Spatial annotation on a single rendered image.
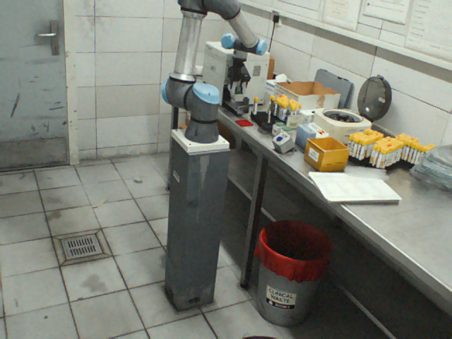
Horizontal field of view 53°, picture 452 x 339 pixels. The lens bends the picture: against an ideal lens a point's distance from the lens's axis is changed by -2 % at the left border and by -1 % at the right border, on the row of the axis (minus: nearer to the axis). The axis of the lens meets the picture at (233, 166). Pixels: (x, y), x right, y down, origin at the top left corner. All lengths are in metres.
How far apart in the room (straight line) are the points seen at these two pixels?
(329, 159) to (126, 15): 2.18
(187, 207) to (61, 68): 1.82
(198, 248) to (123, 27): 1.98
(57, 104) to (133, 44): 0.73
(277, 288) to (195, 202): 0.58
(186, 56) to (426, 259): 1.22
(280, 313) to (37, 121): 2.26
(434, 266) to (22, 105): 2.91
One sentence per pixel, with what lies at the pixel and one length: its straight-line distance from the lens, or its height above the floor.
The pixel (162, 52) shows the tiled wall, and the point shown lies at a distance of 3.77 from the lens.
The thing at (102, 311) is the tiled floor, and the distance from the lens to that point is 2.44.
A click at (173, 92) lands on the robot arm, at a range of 2.01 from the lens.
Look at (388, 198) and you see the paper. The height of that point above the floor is 0.89.
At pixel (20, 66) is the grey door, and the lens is 3.51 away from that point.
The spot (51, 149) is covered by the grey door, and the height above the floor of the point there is 0.15.
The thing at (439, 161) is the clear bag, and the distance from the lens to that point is 2.06.
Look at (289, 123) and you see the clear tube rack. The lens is 2.35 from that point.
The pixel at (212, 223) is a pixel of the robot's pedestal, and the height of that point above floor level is 0.50.
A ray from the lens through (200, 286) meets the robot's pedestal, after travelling 2.38.
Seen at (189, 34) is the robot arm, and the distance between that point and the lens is 1.99.
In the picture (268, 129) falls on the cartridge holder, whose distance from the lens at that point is 2.25.
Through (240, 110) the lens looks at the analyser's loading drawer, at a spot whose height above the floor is 0.91.
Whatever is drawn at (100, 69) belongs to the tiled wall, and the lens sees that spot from 3.66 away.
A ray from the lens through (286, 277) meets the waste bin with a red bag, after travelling 2.19.
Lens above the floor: 1.67
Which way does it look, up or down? 25 degrees down
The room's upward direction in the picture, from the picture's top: 7 degrees clockwise
